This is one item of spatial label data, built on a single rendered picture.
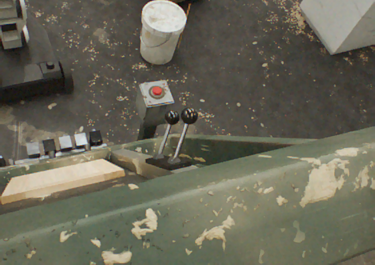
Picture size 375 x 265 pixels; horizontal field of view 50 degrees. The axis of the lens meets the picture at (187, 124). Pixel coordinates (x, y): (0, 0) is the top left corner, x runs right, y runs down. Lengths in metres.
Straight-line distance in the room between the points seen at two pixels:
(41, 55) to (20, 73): 0.20
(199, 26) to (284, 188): 2.98
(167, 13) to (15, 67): 1.03
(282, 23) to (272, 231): 3.33
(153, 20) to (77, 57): 0.61
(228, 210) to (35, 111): 2.40
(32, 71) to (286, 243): 2.36
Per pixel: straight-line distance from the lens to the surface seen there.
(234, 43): 3.27
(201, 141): 1.27
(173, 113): 0.95
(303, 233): 0.37
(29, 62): 2.70
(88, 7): 3.27
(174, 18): 2.78
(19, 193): 1.10
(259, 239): 0.35
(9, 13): 2.33
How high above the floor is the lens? 2.25
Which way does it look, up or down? 57 degrees down
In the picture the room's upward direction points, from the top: 22 degrees clockwise
